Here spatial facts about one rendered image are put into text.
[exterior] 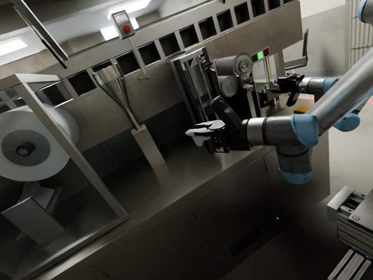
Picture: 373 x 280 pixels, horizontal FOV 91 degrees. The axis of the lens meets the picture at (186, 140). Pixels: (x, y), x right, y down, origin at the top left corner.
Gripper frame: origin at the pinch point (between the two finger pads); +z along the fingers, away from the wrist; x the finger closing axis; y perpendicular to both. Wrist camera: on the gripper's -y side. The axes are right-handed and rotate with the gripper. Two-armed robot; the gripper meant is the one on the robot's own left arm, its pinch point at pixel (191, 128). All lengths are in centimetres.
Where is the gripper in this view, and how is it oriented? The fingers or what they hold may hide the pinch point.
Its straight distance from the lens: 62.9
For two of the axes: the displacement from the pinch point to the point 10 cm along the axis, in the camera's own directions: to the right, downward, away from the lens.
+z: -7.7, 0.1, 6.3
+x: 5.6, -4.5, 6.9
